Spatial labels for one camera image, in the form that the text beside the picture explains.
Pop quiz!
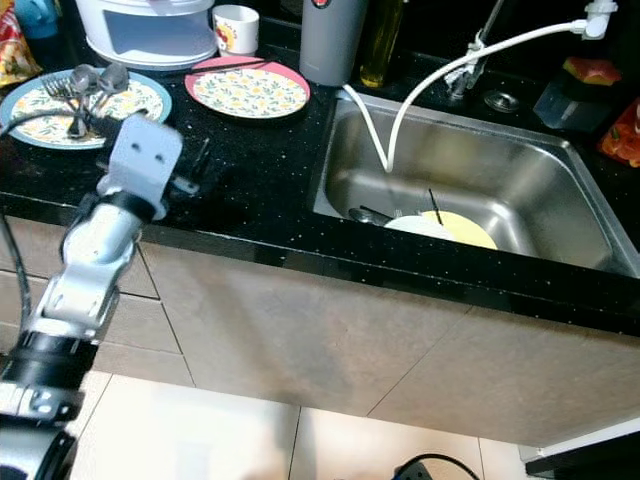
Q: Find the pink plate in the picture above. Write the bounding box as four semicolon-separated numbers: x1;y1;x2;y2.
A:
185;54;312;121

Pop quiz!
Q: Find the white printed mug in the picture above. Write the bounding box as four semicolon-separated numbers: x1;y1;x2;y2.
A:
212;3;261;56

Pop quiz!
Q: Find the steel fork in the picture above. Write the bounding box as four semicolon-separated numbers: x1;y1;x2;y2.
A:
43;76;96;141

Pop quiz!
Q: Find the blue rim lemon print plate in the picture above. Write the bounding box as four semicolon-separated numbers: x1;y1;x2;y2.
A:
0;68;173;151

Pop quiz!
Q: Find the thin white tube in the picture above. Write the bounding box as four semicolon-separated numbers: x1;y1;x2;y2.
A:
340;83;393;173

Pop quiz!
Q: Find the grey tumbler with red logo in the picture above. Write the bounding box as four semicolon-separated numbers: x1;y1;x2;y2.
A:
298;0;373;88

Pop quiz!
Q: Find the yellow red snack bag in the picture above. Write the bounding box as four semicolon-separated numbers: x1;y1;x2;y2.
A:
0;0;43;89

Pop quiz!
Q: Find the blue cup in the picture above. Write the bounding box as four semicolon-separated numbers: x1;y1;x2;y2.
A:
15;0;61;41

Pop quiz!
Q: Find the olive oil bottle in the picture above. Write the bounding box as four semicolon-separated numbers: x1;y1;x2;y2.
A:
358;0;409;89

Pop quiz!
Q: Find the yellow plate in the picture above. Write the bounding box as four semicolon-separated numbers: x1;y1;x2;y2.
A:
420;210;499;251

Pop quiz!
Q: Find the metal faucet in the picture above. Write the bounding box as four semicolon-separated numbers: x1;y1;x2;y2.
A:
445;0;511;101

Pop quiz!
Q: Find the stainless steel sink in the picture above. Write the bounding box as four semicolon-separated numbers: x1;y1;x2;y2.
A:
312;88;640;279

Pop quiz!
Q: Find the dark plastic box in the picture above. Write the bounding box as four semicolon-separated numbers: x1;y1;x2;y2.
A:
532;75;619;133

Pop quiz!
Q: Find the red orange packet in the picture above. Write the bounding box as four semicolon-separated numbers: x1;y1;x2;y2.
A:
597;100;640;169

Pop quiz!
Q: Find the dark panel with grey edge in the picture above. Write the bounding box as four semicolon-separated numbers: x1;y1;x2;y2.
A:
520;425;640;479

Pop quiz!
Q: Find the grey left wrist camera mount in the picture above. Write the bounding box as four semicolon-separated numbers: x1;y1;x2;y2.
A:
95;112;186;223

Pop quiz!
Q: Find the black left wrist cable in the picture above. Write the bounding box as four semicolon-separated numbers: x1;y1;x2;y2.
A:
0;108;121;301

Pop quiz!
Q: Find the thick white faucet hose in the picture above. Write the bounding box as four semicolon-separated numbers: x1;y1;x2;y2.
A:
385;0;621;173

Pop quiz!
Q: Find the round metal counter ring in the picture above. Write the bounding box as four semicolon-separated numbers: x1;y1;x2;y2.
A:
482;88;523;113

